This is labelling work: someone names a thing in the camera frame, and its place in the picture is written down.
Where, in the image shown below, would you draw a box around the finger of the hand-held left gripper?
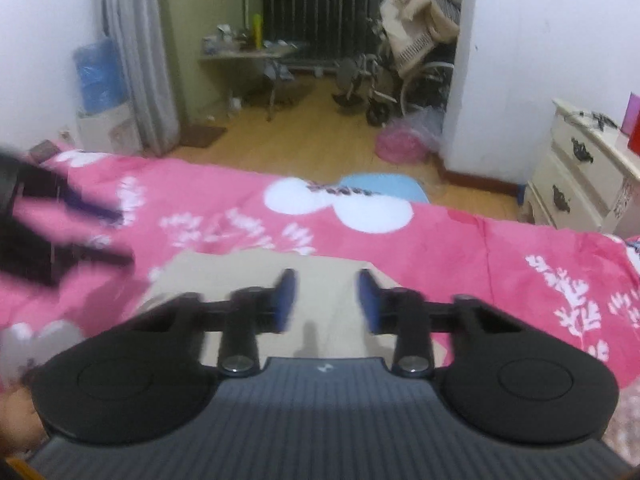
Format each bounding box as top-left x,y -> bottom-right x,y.
22,162 -> 123,226
50,240 -> 135,271

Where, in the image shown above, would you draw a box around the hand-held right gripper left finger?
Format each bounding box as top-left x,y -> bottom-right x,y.
130,268 -> 297,376

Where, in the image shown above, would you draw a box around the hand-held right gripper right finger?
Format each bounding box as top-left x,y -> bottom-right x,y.
356,268 -> 523,377

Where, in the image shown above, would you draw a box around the cream jacket with black trim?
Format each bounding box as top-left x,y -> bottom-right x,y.
137,250 -> 446,376

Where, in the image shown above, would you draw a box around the beige clothes pile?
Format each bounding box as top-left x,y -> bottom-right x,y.
380,0 -> 461,78

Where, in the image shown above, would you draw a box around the white water dispenser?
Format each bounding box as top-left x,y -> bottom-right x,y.
75,102 -> 143,153

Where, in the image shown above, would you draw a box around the pink printed blanket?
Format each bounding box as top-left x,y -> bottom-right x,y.
0,142 -> 640,461

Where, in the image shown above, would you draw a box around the brown doormat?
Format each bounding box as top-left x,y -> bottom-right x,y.
179,125 -> 228,148

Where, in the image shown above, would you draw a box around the grey curtain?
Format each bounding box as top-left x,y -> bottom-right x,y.
100,0 -> 181,156

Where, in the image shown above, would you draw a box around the pink plastic bag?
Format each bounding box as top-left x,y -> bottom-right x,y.
375,110 -> 446,163

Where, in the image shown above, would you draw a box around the person's foot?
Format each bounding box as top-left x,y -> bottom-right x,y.
0,387 -> 46,456

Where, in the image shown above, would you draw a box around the wheelchair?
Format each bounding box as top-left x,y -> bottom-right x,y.
332,35 -> 456,126

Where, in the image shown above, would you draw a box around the folding table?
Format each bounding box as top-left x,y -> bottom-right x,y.
200,45 -> 311,121

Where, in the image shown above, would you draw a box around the cream nightstand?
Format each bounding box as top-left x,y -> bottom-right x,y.
520,97 -> 640,233

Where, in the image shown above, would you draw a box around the metal railing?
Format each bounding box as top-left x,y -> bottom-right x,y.
262,0 -> 406,68

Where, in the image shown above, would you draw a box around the pink box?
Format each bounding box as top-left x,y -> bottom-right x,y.
620,92 -> 640,136

